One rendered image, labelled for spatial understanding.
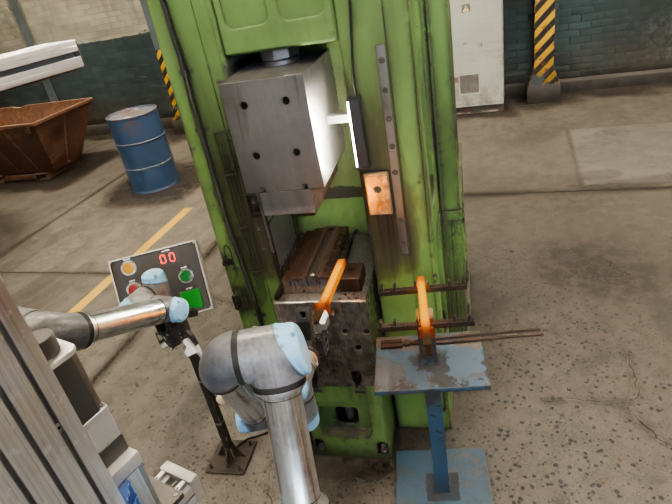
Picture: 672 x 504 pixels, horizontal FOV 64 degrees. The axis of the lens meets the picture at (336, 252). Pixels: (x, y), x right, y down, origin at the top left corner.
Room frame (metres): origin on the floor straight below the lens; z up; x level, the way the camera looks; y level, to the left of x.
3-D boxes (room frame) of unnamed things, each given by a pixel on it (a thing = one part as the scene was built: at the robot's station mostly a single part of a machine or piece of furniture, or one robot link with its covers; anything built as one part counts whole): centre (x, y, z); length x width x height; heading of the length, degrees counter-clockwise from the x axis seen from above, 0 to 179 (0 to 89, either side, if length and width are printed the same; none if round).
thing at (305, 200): (2.04, 0.08, 1.32); 0.42 x 0.20 x 0.10; 163
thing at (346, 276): (1.85, -0.05, 0.95); 0.12 x 0.08 x 0.06; 163
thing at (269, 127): (2.03, 0.04, 1.56); 0.42 x 0.39 x 0.40; 163
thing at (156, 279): (1.55, 0.60, 1.23); 0.09 x 0.08 x 0.11; 152
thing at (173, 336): (1.55, 0.60, 1.07); 0.09 x 0.08 x 0.12; 144
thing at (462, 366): (1.52, -0.26, 0.73); 0.40 x 0.30 x 0.02; 79
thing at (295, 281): (2.04, 0.08, 0.96); 0.42 x 0.20 x 0.09; 163
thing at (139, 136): (6.31, 1.97, 0.44); 0.59 x 0.59 x 0.88
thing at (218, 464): (1.92, 0.70, 0.05); 0.22 x 0.22 x 0.09; 73
